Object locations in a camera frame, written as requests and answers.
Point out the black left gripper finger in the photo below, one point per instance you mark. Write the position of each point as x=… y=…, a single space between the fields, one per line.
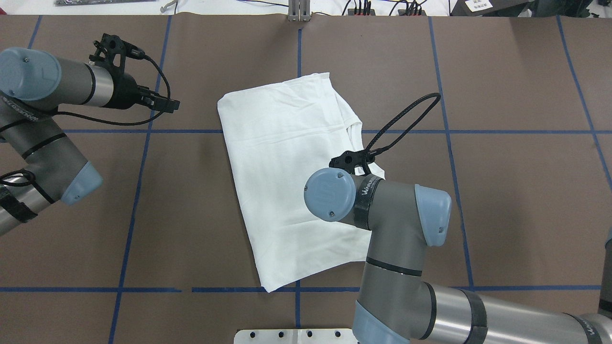
x=163 y=104

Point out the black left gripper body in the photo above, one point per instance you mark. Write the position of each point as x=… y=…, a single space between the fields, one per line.
x=125 y=93

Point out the white long-sleeve printed shirt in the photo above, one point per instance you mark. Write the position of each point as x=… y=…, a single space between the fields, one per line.
x=277 y=136

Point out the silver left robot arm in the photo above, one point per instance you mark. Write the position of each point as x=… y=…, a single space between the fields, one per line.
x=34 y=84

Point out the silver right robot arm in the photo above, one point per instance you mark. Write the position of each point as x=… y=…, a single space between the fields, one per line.
x=396 y=303

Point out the black orange adapter box upper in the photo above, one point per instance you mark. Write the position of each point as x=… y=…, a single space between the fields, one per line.
x=358 y=8

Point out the black orange adapter box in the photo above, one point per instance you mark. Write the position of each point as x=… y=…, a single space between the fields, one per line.
x=358 y=8
x=409 y=8

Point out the black orange adapter box lower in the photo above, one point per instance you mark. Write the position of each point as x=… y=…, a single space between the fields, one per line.
x=409 y=8

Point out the black power adapter box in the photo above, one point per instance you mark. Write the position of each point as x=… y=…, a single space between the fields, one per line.
x=489 y=8

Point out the aluminium frame post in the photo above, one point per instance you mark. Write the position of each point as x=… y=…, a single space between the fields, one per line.
x=299 y=11

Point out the white pedestal column with base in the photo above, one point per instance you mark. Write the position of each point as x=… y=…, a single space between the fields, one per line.
x=295 y=336

